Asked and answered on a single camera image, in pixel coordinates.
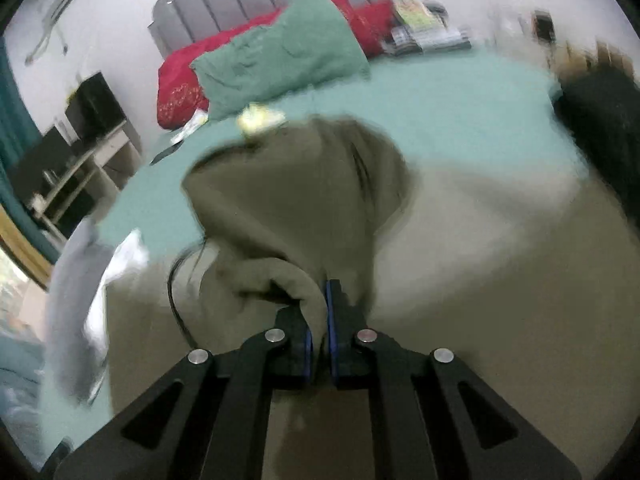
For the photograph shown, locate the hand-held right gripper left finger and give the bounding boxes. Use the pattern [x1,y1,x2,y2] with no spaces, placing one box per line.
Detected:
[52,304,315,480]

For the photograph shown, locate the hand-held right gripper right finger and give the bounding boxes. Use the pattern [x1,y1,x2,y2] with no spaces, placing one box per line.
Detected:
[324,279,585,480]

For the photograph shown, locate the olive and beige jacket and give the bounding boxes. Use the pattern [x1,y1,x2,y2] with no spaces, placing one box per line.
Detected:
[104,114,640,480]

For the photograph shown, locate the pile of black clothes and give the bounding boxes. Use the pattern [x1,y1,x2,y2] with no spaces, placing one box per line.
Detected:
[551,66,640,223]

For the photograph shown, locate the white cloth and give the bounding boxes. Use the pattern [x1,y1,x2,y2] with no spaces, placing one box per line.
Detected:
[84,229,150,363]

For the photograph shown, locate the small yellow packet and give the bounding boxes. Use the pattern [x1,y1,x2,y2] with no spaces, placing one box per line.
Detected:
[237,104,287,137]

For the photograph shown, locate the grey folded garment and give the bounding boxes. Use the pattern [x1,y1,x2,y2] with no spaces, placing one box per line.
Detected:
[46,216,117,403]

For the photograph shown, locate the black smartphone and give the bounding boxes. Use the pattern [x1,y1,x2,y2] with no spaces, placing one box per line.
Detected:
[149,144,182,165]

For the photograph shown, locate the white paper sheet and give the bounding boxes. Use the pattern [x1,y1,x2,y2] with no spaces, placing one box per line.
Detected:
[171,111,210,144]

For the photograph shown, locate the green pillow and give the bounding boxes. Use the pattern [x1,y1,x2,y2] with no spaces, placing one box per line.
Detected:
[191,0,372,122]

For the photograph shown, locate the white computer desk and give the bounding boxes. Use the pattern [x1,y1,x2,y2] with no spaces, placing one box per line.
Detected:
[27,119,145,242]

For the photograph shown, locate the blue printed blanket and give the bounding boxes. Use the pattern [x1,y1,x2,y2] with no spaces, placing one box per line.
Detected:
[0,335,48,463]

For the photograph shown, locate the red quilt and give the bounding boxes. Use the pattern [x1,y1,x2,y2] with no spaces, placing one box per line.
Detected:
[157,0,397,130]

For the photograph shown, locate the yellow curtain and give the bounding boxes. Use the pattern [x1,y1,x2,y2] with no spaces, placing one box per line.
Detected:
[0,204,52,288]

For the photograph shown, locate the stack of magazines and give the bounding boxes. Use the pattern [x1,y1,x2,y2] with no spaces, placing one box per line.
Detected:
[381,24,472,57]

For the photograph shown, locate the black computer tower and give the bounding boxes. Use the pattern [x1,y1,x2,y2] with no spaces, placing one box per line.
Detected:
[65,72,127,142]

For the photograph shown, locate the colourful snack bag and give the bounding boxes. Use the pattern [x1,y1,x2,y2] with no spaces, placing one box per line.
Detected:
[391,0,441,28]

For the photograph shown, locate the black monitor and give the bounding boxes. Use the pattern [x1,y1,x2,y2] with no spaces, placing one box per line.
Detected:
[4,127,77,202]

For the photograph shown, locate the black cylinder speaker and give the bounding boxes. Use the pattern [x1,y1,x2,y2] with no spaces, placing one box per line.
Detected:
[532,9,555,42]

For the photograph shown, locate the teal curtain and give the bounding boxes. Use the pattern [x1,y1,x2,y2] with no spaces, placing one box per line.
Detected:
[0,35,60,263]

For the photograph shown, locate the brown paper bag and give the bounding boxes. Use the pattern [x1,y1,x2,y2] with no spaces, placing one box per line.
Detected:
[564,40,633,77]

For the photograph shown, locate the white air conditioner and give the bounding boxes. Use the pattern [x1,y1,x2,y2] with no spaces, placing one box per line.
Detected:
[24,0,110,65]

